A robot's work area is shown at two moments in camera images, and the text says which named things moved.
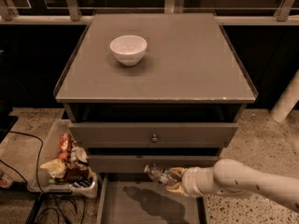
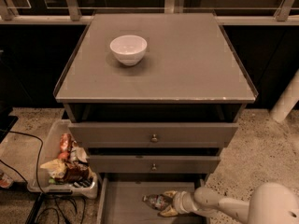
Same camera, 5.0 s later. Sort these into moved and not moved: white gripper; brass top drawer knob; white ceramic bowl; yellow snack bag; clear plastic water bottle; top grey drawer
Moved: white gripper; clear plastic water bottle
Not moved: yellow snack bag; brass top drawer knob; white ceramic bowl; top grey drawer
